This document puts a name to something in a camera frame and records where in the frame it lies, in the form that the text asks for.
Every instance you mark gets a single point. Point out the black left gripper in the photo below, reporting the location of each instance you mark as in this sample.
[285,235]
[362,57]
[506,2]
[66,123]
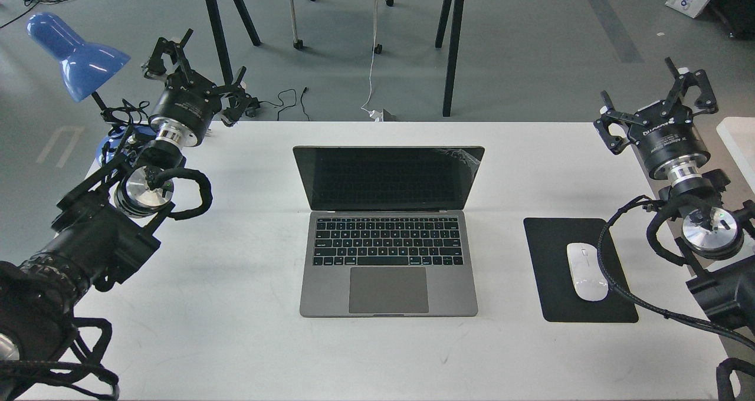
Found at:
[185,110]

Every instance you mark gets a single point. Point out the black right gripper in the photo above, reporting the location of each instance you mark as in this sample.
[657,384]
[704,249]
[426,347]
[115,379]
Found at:
[669,135]

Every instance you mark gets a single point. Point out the grey laptop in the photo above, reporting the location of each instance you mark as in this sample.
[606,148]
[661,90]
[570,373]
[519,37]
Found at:
[387,232]

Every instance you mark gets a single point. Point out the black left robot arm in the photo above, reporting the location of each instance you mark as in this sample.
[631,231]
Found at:
[106,231]

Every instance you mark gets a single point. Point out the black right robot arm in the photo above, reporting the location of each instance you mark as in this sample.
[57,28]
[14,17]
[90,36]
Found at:
[690,219]

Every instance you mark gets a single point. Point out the white side table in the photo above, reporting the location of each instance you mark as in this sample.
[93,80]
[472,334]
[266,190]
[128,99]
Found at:
[737,134]

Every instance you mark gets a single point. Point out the blue desk lamp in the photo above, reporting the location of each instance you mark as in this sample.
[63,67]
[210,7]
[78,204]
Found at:
[85,67]

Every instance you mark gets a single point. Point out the white computer mouse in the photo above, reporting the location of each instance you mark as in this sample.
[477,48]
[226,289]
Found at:
[587,278]

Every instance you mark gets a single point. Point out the white power adapter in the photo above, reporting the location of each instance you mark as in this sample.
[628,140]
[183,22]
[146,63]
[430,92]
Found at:
[381,115]

